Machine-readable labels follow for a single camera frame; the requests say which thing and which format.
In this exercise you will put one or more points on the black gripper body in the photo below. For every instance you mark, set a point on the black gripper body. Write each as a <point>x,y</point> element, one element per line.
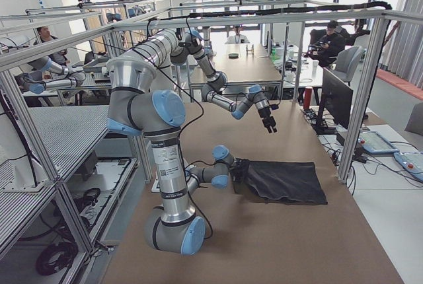
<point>265,113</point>
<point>238,171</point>

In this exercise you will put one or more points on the black graphic t-shirt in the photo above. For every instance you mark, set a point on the black graphic t-shirt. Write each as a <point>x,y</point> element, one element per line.
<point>282,182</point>

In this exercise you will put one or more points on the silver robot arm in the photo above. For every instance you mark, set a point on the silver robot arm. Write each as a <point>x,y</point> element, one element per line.
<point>173,226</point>
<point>166,44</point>

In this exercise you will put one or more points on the red water bottle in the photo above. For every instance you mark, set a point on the red water bottle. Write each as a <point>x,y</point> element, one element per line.
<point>307,98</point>

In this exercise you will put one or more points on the black computer monitor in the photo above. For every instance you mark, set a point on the black computer monitor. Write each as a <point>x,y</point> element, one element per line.
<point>336,98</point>

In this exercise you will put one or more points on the person in black jacket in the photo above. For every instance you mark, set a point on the person in black jacket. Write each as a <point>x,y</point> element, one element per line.
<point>327,47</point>

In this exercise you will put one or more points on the grey office chair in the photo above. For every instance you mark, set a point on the grey office chair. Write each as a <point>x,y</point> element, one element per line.
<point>347,63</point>

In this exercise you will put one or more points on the teach pendant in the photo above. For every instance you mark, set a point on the teach pendant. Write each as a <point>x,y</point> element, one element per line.
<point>375,144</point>

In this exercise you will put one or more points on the aluminium frame post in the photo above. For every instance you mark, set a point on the aluminium frame post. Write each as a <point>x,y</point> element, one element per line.
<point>363,92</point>

